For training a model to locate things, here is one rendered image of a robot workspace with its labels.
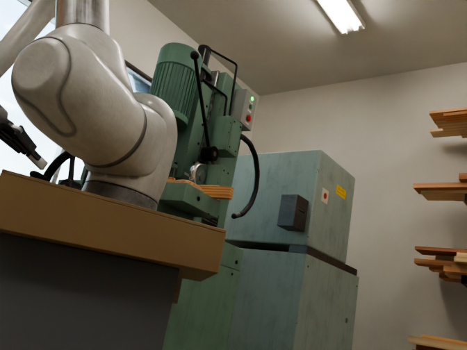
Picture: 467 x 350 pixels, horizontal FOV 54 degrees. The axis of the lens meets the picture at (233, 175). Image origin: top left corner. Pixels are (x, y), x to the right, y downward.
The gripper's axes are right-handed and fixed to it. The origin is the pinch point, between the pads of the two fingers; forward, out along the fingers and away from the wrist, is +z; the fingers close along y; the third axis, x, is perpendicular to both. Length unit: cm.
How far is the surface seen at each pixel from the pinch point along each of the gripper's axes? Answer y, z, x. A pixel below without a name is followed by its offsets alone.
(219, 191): -42, 37, -18
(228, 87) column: -21, 39, -76
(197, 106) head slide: -16, 33, -57
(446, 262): -93, 202, -93
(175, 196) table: -36.4, 24.5, -5.7
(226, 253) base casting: -31, 69, -12
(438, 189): -87, 183, -134
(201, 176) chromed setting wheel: -23, 46, -31
